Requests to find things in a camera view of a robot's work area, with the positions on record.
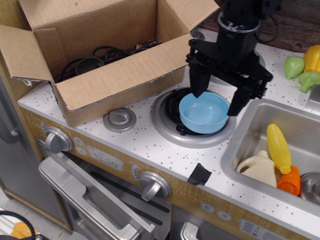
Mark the rear black coil burner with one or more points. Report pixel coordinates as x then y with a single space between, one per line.
218 81

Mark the silver stovetop knob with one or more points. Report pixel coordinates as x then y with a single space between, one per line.
119 120
197 34

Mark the yellow toy bell pepper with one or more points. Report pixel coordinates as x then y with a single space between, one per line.
312 59

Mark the stainless steel sink basin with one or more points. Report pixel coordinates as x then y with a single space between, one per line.
302 132

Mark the orange toy carrot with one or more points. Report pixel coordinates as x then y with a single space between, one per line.
291 182

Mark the rear silver stovetop knob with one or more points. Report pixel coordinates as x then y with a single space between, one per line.
197 34

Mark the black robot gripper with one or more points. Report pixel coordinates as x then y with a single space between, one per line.
231 58

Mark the open cardboard box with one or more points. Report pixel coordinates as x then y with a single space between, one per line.
101 55

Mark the grey toy refrigerator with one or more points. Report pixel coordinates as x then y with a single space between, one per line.
19 174

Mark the front black coil burner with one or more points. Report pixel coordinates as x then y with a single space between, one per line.
166 119

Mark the front black tape piece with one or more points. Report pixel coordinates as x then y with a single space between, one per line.
199 176

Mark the silver oven door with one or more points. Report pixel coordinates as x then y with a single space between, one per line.
103 206

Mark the yellow toy squeeze bottle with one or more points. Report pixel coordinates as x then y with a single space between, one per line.
278 149

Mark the left silver oven knob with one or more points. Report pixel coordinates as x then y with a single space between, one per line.
57 141

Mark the orange object on floor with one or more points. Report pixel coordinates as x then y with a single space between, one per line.
20 231

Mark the black coil burner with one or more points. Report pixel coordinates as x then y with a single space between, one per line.
166 119
218 81

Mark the green toy broccoli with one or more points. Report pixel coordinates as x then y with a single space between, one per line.
308 80

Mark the silver oven knob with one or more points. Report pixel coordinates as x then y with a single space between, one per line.
153 185
57 141

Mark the cream toy detergent jug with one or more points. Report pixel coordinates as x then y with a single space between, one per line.
259 167

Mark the silver lower drawer handle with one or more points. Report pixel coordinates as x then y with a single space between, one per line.
189 231

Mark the green toy pear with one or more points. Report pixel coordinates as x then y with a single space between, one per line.
293 66

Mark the right silver oven knob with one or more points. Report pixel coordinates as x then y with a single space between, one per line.
153 185

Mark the light blue plastic bowl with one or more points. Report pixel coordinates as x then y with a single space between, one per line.
205 114

